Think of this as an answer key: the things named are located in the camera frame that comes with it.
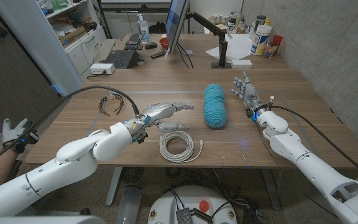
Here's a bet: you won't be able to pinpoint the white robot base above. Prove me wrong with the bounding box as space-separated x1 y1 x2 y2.
147 185 238 224

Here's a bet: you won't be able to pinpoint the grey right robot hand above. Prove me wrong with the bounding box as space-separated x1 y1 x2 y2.
230 71 269 118

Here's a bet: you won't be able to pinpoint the black monitor cables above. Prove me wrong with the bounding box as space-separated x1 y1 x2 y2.
175 42 195 70

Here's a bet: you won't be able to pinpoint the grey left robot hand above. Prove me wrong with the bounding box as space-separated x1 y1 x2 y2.
123 101 195 144

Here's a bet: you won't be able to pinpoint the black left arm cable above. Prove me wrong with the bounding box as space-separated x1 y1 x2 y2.
0 85 141 170

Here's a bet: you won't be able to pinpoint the white paper sheet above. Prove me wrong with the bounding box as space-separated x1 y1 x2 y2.
204 33 254 62

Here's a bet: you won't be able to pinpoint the black bag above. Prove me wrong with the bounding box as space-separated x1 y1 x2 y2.
149 21 167 34

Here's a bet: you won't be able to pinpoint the small black keyboard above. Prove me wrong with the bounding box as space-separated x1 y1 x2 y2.
123 32 145 51

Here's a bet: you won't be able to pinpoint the white power strip box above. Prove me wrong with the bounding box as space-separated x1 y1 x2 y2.
89 63 116 75

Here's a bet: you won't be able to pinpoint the teal yarn skein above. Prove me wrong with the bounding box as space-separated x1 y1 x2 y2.
203 83 238 130

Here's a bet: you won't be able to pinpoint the flat white box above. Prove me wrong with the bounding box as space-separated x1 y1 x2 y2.
230 58 253 70

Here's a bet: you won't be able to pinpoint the clear glass jar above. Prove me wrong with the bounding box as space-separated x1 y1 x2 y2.
263 42 279 59

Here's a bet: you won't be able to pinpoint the large black keyboard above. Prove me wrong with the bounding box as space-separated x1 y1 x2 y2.
102 49 136 70

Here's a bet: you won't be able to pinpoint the beige cloth bag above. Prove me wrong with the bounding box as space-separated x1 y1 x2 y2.
93 38 122 63

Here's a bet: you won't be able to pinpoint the cardboard box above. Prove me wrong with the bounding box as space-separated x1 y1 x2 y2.
58 26 88 49

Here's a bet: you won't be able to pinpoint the person's white gloved hand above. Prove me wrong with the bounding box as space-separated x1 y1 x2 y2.
2 118 30 146

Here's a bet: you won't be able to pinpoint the dark brown scalloped headband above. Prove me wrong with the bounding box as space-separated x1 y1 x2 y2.
98 92 125 117

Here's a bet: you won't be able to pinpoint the computer monitor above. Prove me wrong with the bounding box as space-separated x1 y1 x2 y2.
165 0 191 54

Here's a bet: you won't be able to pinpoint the black glove tracker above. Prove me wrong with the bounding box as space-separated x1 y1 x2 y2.
22 121 39 146

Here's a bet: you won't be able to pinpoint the white Ethernet cable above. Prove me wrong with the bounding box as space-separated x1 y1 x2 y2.
158 130 204 164

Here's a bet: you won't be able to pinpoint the dark lidded canister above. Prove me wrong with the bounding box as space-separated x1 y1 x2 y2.
254 15 267 32

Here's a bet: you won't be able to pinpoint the white shelf cabinet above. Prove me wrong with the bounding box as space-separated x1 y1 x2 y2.
0 0 108 97

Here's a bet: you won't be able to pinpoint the white wipes canister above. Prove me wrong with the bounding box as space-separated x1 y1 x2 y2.
250 24 273 57

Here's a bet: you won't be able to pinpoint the grey slanted table leg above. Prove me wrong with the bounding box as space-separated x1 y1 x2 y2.
261 167 282 211
105 167 123 207

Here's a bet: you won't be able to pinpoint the grey ribbed metal block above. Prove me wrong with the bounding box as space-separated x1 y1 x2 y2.
175 207 194 224

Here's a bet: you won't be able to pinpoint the black remote control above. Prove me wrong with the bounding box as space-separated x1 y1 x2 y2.
150 49 167 60

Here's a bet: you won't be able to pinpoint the clear hand sanitizer bottle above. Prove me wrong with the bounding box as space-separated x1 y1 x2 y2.
136 14 151 44

